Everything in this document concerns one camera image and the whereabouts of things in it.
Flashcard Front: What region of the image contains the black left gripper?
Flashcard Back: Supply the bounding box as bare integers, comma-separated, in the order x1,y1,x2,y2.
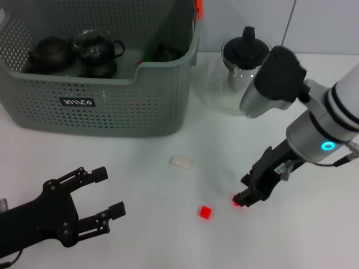
0,166,126,256

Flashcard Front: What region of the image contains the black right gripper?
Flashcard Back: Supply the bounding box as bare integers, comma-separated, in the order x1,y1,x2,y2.
232,138,307,208

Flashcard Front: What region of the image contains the glass teacup with black base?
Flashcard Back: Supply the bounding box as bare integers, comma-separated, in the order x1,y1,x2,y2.
72,29,126,66
153,43,183,62
78,57,118,79

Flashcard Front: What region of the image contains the grey-green perforated storage bin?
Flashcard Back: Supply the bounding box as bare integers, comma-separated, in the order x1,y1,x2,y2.
0,0,203,138

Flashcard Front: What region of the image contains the white building brick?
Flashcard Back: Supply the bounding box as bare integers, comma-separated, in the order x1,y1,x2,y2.
169,156,195,170

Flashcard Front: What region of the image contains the glass teapot with black lid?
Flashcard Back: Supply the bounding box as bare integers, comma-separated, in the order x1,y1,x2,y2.
209,26,274,115

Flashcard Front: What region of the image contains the dark clay teapot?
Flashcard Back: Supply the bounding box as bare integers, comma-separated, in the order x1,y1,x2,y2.
27,35,76,74

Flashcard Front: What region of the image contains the orange plastic object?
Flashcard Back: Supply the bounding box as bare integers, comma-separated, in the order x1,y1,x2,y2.
193,0,204,20

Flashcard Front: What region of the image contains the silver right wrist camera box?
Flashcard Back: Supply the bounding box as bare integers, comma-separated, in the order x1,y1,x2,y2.
238,45,310,119

